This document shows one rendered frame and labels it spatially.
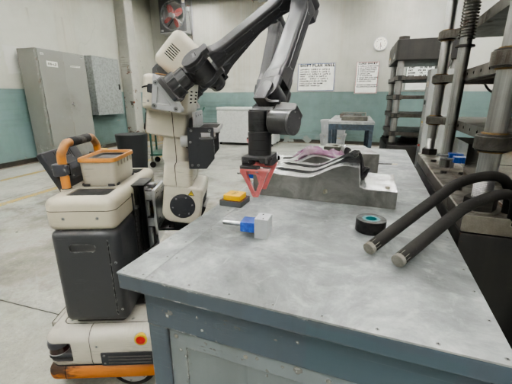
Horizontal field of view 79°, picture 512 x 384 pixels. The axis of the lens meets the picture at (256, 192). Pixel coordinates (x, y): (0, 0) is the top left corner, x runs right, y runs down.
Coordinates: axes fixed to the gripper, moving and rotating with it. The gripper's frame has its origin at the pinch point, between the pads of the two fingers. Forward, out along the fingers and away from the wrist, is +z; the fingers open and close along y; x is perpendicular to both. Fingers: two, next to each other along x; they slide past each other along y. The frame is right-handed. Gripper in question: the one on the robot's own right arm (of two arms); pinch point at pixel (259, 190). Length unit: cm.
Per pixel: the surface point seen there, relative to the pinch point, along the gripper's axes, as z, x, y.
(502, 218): 14, -70, 37
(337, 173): 1.7, -18.3, 33.2
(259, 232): 10.9, -0.5, -2.2
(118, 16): -214, 518, 622
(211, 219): 12.6, 17.0, 6.8
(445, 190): 2, -48, 21
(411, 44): -105, -103, 489
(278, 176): 4.5, 2.6, 34.8
